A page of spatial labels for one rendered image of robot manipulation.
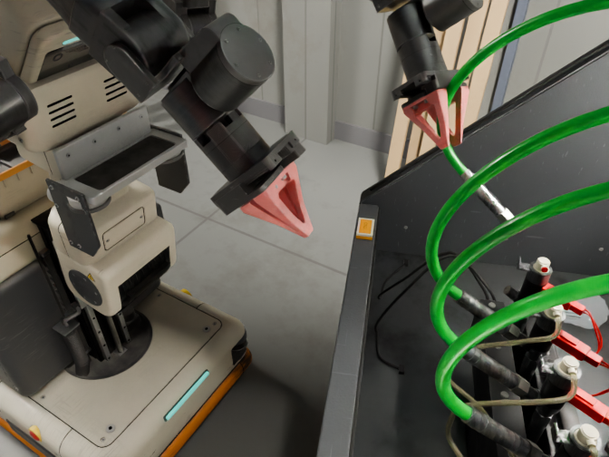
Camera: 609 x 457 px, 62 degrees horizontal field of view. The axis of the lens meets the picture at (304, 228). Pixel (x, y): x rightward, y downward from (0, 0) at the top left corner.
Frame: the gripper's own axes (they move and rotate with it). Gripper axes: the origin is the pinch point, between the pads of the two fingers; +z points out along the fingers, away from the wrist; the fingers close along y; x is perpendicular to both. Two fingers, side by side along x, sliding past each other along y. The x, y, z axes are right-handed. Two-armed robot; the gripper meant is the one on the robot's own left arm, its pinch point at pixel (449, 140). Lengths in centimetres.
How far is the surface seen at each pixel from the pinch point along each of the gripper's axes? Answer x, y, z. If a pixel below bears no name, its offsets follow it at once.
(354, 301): 20.7, -8.5, 18.6
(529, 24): -16.1, -1.2, -8.1
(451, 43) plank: 81, 139, -60
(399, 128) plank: 120, 135, -37
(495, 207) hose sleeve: -0.5, 4.5, 10.9
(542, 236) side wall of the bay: 11.4, 34.7, 19.8
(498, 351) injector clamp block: 2.3, -1.8, 30.1
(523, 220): -19.1, -20.9, 12.2
